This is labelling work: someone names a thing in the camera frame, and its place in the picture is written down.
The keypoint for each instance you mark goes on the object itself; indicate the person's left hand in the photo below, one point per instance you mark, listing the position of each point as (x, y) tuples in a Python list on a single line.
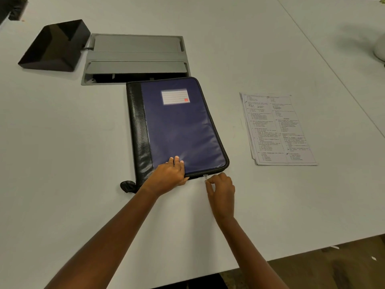
[(165, 177)]

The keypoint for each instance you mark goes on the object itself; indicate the person's right hand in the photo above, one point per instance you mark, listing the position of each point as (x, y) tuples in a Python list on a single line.
[(223, 195)]

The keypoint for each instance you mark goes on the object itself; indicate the person's left middle finger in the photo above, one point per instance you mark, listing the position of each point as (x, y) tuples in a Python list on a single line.
[(177, 161)]

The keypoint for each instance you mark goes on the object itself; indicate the person's left thumb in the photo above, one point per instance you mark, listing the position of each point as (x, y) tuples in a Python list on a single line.
[(184, 181)]

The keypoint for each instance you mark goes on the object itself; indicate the person's right thumb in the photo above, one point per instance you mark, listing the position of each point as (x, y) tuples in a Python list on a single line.
[(209, 189)]

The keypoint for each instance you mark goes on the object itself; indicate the blue and black zip folder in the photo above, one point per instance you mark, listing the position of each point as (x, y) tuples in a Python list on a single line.
[(180, 126)]

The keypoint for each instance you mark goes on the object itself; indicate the person's left forearm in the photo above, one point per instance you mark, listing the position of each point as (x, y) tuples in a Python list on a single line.
[(108, 237)]

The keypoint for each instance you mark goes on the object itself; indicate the person's right forearm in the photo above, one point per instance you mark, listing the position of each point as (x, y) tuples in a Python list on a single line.
[(249, 255)]

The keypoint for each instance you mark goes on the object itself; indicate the stack of printed paper sheets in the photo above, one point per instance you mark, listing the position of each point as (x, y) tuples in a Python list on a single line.
[(276, 129)]

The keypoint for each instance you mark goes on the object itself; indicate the black plastic tray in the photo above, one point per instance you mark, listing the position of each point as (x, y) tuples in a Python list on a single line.
[(55, 45)]

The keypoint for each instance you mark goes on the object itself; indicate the black device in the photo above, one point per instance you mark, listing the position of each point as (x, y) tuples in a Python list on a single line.
[(16, 8)]

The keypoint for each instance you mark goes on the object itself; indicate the white rounded object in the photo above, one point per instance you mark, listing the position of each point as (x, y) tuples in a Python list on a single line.
[(380, 48)]

